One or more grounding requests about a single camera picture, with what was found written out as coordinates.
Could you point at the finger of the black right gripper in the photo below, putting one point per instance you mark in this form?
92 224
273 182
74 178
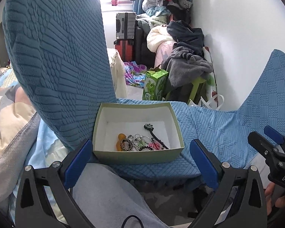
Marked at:
266 149
275 136

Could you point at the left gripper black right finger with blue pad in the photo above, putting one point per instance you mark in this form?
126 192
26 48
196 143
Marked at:
238 198

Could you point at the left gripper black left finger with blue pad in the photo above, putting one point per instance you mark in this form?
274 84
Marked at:
33 208

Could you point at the grey trouser leg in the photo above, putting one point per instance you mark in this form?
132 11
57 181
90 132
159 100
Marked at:
108 200

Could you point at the patterned bed quilt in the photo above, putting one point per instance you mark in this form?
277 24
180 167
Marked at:
19 123

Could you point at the green white cardboard box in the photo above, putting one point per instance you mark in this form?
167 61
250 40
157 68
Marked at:
113 119

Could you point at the green plastic stool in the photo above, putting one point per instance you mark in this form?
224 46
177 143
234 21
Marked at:
186 92

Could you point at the pink tassel earrings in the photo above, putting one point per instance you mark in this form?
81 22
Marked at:
154 145

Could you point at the grey fleece garment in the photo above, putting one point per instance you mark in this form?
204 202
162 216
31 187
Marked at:
184 66

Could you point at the green carton box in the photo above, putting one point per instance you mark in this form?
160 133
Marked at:
154 85

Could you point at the dark navy hoodie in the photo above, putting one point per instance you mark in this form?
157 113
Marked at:
185 36

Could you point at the cream lace covered furniture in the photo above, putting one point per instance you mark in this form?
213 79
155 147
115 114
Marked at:
117 72

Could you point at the purple colourful cloth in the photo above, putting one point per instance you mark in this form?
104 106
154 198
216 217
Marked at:
135 74

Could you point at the pink quilted garment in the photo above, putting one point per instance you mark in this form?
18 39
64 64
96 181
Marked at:
162 50

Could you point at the cream puffy jacket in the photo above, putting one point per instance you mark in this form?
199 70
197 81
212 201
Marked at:
157 36

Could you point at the red hard suitcase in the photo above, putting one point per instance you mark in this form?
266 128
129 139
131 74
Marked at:
125 49

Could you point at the clothes pile on rack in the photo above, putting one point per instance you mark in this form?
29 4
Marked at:
158 12

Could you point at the grey hard suitcase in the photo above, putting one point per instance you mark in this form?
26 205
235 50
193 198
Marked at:
125 25

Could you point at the silver keyring chain cluster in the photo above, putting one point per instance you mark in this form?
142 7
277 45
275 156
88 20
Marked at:
139 142

